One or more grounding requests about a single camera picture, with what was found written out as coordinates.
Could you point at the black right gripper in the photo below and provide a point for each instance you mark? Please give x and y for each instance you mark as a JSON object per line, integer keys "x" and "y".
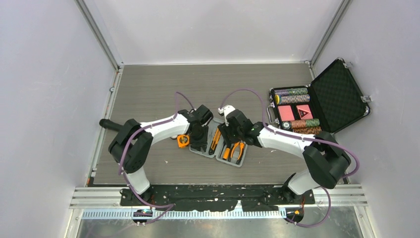
{"x": 225, "y": 131}

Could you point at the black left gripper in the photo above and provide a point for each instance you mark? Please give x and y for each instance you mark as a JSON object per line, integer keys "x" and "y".
{"x": 202, "y": 143}

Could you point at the grey plastic tool case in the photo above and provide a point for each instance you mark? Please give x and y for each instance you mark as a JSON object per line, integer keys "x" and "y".
{"x": 213, "y": 124}

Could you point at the orange utility knife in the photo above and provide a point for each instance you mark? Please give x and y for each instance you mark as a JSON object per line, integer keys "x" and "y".
{"x": 215, "y": 141}

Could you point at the orange tape measure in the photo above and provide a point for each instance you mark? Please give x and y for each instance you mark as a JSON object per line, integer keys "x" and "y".
{"x": 183, "y": 140}

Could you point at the small orange screwdriver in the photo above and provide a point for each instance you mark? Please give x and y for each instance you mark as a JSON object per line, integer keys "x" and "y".
{"x": 226, "y": 152}

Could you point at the orange black pliers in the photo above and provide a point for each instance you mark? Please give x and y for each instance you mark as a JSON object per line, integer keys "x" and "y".
{"x": 236, "y": 152}

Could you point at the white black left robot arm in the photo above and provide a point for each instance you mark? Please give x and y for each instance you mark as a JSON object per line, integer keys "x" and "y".
{"x": 133, "y": 141}

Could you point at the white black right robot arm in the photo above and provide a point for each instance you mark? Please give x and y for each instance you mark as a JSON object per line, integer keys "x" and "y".
{"x": 325, "y": 159}

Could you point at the red playing card deck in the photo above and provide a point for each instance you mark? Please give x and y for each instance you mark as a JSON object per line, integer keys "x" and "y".
{"x": 286, "y": 113}

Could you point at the red card deck with triangle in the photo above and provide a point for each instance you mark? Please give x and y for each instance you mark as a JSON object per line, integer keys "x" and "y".
{"x": 304, "y": 112}

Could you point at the black aluminium poker chip case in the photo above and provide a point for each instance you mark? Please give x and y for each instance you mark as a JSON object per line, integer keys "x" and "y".
{"x": 334, "y": 97}

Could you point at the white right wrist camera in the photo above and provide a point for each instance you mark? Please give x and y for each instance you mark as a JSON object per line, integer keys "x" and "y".
{"x": 225, "y": 111}

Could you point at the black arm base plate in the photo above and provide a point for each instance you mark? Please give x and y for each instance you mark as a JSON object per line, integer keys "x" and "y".
{"x": 214, "y": 198}

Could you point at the black orange-tipped tool handle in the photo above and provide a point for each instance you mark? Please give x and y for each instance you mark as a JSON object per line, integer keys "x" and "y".
{"x": 108, "y": 124}

